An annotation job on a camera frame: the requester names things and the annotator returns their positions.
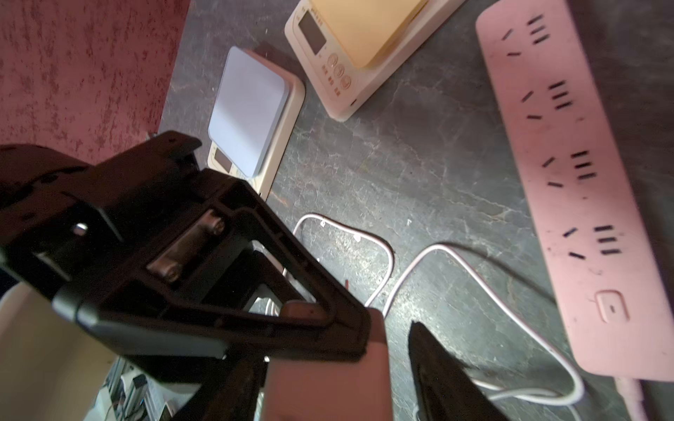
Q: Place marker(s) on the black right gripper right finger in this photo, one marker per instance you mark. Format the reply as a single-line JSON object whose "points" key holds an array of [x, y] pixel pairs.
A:
{"points": [[443, 390]]}

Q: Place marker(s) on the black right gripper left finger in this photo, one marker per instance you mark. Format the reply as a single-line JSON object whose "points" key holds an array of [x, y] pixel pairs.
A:
{"points": [[185, 272]]}

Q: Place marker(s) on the blue top electronic scale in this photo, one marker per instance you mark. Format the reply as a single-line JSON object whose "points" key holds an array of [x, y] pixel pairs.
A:
{"points": [[256, 108]]}

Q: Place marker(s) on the pink power strip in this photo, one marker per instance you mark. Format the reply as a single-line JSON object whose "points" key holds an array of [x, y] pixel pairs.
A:
{"points": [[604, 274]]}

